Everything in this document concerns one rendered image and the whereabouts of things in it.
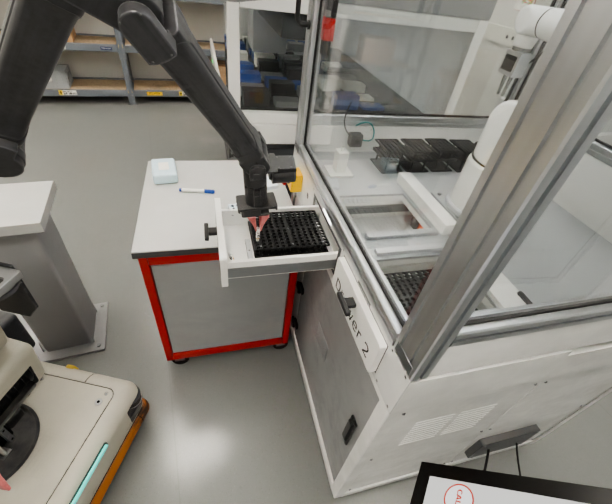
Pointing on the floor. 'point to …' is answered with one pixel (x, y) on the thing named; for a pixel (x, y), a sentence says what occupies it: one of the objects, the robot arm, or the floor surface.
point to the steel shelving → (97, 86)
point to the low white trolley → (205, 268)
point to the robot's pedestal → (40, 269)
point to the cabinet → (515, 423)
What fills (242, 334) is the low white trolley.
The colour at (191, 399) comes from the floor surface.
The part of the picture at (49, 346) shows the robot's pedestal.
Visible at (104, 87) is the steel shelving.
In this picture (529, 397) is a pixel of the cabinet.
